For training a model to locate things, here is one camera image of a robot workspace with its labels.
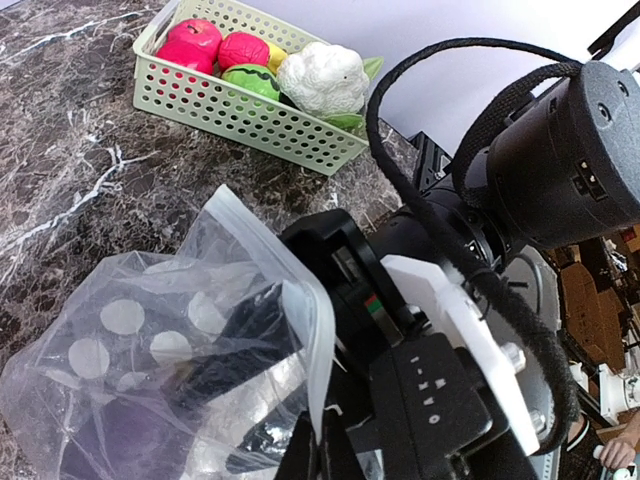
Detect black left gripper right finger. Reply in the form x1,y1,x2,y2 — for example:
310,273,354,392
320,434,366,480

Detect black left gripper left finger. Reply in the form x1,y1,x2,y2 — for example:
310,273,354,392
274,414,320,480

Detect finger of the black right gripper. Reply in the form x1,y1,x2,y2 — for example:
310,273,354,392
225,410,298,474

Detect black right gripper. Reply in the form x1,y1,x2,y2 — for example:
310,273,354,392
174,209,415,400

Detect clear zip top bag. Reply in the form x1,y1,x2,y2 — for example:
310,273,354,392
1,186,335,479

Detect purple fake eggplant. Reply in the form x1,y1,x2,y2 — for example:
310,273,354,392
59,399,191,479

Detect white fake cauliflower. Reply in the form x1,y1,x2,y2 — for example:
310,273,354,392
276,42,384,131

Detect red fake round fruit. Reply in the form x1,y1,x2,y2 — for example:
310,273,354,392
217,32,270,71

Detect red fake apple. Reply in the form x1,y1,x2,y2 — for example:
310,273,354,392
167,18,223,58

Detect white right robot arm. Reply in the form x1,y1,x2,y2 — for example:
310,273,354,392
277,38,639,479

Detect green striped fake ball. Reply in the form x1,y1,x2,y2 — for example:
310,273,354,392
221,64,281,101

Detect yellow fake pepper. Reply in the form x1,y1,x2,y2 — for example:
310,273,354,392
267,42,288,75

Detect red fake fruit in basket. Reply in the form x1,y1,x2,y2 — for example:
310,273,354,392
156,40,214,75

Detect pale green plastic basket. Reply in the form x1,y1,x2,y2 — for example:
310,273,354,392
133,1,368,176

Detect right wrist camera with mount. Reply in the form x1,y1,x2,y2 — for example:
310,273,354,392
349,255,540,479

